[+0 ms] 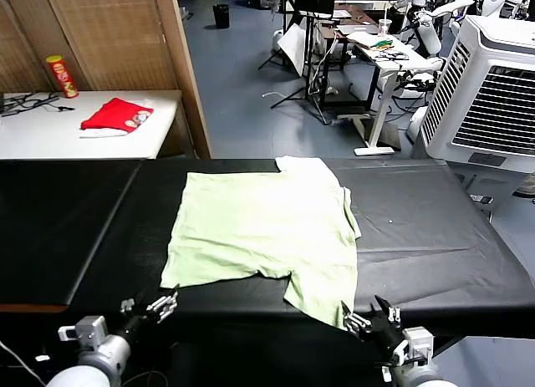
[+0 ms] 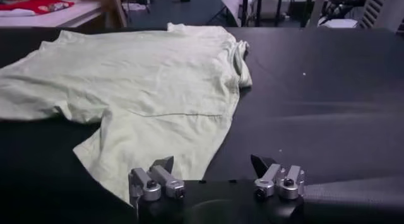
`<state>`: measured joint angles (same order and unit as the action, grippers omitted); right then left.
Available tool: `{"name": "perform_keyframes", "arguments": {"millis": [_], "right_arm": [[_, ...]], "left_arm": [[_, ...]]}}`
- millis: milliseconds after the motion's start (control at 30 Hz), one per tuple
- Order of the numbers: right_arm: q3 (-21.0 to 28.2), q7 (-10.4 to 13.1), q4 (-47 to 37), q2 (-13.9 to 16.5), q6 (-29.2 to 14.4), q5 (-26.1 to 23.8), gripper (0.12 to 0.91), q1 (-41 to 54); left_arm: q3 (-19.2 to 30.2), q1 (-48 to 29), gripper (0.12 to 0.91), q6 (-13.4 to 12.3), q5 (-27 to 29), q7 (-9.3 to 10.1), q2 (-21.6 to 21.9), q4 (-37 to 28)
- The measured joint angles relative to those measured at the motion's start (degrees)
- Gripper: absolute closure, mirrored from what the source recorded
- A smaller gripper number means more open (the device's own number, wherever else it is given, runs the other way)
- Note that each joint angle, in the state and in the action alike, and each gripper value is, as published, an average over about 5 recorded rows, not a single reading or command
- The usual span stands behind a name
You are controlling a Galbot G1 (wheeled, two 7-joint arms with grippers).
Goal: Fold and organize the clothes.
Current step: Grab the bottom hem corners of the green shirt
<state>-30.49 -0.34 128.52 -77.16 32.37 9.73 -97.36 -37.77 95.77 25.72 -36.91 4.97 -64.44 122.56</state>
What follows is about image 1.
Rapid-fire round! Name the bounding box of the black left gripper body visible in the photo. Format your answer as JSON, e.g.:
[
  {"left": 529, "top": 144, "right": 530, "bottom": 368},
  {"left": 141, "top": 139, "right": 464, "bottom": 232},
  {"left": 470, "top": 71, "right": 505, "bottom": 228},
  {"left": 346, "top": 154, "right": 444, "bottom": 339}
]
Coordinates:
[{"left": 119, "top": 303, "right": 162, "bottom": 346}]

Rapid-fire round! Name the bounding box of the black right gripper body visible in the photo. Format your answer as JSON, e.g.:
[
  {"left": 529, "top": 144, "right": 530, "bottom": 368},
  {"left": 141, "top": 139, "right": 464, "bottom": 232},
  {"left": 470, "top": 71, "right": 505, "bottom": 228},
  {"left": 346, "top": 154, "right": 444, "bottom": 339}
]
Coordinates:
[{"left": 359, "top": 319, "right": 409, "bottom": 363}]

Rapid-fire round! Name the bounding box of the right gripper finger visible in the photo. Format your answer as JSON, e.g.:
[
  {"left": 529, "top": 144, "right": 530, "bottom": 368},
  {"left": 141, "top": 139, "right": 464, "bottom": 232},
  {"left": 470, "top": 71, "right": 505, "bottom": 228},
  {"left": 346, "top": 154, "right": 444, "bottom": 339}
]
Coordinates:
[
  {"left": 374, "top": 295, "right": 402, "bottom": 324},
  {"left": 340, "top": 300, "right": 372, "bottom": 334}
]

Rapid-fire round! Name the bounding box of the light green t-shirt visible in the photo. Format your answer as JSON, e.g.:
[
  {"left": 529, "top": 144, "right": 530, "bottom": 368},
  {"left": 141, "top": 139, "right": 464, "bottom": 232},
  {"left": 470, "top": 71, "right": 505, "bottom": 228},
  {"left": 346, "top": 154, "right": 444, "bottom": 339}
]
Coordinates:
[{"left": 159, "top": 155, "right": 363, "bottom": 332}]

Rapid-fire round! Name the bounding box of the large black table cover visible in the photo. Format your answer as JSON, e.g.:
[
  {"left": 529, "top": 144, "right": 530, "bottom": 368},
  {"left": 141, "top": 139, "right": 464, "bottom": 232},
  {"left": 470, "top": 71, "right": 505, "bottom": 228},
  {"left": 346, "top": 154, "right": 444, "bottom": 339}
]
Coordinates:
[{"left": 66, "top": 157, "right": 535, "bottom": 334}]

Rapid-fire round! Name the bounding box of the small black table cover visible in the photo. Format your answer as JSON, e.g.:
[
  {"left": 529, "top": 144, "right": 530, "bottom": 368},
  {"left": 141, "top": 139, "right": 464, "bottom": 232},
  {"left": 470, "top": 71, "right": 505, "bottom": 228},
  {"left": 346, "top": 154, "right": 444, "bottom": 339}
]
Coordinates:
[{"left": 0, "top": 159, "right": 143, "bottom": 308}]

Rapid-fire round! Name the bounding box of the white side table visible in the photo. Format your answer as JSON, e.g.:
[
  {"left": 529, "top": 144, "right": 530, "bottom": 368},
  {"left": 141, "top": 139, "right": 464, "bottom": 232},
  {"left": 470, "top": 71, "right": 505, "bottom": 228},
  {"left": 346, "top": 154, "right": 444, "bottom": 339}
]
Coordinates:
[{"left": 0, "top": 89, "right": 184, "bottom": 160}]

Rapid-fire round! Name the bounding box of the red santa hat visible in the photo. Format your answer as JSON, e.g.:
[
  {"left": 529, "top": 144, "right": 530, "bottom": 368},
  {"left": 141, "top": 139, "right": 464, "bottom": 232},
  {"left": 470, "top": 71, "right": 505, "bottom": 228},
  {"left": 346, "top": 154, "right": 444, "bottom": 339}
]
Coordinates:
[{"left": 79, "top": 97, "right": 155, "bottom": 138}]

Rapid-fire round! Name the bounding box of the white air cooler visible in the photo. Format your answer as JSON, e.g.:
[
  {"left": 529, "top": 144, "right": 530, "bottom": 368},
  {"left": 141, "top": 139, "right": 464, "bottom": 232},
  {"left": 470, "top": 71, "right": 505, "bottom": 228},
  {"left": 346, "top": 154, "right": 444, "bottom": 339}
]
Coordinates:
[{"left": 417, "top": 14, "right": 535, "bottom": 174}]

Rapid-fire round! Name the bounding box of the red chips can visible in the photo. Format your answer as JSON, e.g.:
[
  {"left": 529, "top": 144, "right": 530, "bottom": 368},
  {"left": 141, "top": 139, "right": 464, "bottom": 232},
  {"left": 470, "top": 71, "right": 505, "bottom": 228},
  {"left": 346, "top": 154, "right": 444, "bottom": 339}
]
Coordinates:
[{"left": 45, "top": 54, "right": 80, "bottom": 99}]

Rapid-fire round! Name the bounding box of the white standing desk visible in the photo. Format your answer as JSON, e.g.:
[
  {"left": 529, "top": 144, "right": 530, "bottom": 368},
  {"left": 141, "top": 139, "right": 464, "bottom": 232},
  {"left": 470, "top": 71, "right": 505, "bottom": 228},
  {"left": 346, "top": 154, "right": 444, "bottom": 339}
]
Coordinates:
[{"left": 349, "top": 31, "right": 444, "bottom": 156}]

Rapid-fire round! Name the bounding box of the black-legged desk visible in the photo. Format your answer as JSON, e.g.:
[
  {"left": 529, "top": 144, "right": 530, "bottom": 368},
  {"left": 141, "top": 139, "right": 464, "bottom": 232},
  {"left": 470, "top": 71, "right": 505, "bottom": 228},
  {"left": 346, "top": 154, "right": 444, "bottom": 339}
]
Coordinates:
[{"left": 303, "top": 10, "right": 373, "bottom": 112}]

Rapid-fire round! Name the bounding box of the wooden folding screen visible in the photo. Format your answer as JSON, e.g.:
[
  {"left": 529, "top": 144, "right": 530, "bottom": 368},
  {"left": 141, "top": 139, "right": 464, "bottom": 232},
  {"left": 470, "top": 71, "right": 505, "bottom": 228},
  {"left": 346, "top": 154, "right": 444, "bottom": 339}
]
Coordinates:
[{"left": 0, "top": 0, "right": 212, "bottom": 159}]

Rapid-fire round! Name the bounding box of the black tripod stand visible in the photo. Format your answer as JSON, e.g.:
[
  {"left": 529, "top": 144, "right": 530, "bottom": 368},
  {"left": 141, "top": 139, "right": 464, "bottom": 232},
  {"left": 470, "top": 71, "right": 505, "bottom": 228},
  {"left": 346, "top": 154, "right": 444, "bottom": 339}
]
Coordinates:
[{"left": 257, "top": 0, "right": 302, "bottom": 70}]

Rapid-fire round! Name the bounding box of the white humanoid robot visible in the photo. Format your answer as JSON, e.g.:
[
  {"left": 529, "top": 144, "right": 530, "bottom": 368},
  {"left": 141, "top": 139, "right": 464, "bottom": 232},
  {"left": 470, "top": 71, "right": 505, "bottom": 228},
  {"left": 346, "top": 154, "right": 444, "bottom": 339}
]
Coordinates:
[
  {"left": 392, "top": 0, "right": 477, "bottom": 58},
  {"left": 476, "top": 0, "right": 511, "bottom": 17}
]

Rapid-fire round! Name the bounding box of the white reflector board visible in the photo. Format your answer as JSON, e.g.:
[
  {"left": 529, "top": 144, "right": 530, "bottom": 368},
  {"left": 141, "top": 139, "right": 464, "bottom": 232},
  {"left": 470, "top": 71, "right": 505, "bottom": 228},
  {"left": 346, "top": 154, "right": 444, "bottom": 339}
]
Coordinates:
[{"left": 278, "top": 23, "right": 306, "bottom": 77}]

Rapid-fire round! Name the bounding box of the silver laptop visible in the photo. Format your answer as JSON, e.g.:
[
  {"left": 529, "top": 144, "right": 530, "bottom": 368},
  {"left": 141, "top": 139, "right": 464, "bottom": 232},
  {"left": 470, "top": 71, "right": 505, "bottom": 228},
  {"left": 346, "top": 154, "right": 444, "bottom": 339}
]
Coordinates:
[{"left": 337, "top": 23, "right": 380, "bottom": 36}]

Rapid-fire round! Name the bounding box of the black trash bin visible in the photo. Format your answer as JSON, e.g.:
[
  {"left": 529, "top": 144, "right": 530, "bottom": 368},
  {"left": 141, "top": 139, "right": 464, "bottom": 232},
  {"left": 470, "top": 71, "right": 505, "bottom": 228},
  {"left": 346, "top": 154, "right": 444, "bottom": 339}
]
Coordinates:
[{"left": 211, "top": 3, "right": 231, "bottom": 28}]

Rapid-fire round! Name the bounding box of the brown wooden desk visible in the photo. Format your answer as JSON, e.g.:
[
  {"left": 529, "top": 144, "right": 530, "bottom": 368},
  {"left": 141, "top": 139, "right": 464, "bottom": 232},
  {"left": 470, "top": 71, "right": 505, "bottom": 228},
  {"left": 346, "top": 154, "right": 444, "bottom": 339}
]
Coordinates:
[{"left": 317, "top": 6, "right": 380, "bottom": 37}]

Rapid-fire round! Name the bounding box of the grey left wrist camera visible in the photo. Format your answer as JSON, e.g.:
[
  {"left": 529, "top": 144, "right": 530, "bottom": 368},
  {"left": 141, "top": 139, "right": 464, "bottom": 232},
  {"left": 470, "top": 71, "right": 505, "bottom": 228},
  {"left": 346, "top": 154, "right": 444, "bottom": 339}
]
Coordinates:
[{"left": 57, "top": 315, "right": 108, "bottom": 342}]

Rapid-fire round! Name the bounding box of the black cable bundle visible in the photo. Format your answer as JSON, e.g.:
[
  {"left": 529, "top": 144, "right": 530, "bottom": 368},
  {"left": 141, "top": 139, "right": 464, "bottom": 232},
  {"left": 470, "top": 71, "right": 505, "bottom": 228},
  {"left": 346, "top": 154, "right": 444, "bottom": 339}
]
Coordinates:
[{"left": 0, "top": 90, "right": 76, "bottom": 117}]

